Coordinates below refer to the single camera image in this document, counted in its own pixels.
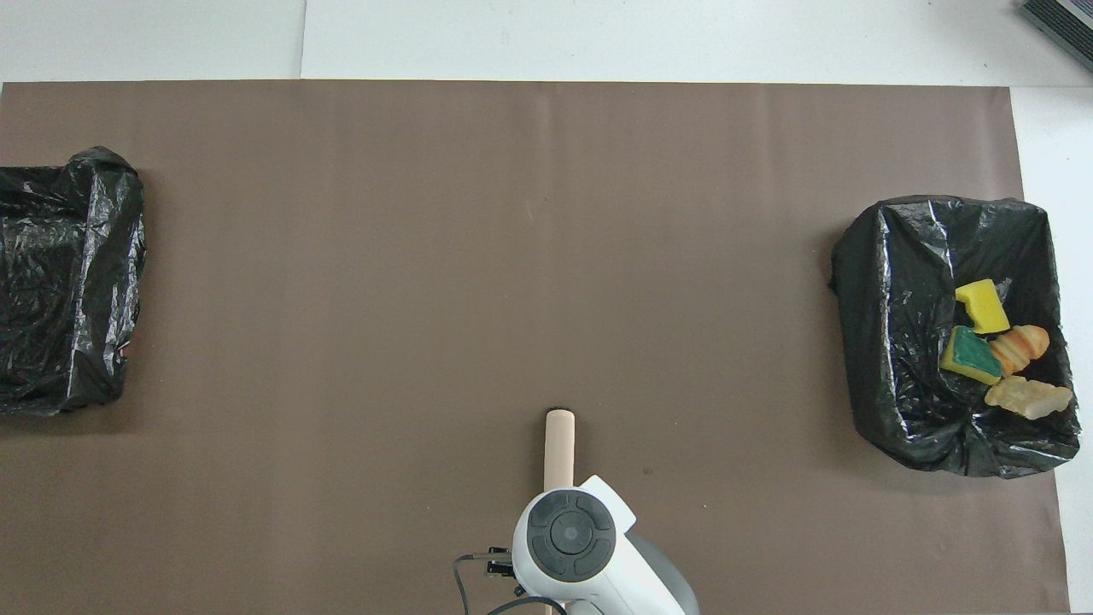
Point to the beige hand brush black bristles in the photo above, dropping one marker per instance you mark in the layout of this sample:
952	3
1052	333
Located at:
559	444

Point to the yellow sponge with green pad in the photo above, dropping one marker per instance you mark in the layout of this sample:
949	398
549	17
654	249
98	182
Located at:
969	354

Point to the large yellow sponge piece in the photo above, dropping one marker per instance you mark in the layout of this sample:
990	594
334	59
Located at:
984	306

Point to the orange striped croissant piece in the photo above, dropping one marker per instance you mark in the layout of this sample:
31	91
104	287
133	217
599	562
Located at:
1020	346

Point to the pale cream bread chunk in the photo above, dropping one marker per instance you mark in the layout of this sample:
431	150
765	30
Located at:
1029	398

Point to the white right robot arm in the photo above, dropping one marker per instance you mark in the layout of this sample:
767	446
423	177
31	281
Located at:
589	555

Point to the bin lined with black bag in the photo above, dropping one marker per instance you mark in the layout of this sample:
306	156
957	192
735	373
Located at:
60	282
897	299

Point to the brown paper table mat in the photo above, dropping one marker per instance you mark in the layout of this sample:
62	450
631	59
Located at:
512	256

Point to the dark grey ribbed panel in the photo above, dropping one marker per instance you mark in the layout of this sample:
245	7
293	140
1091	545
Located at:
1067	21

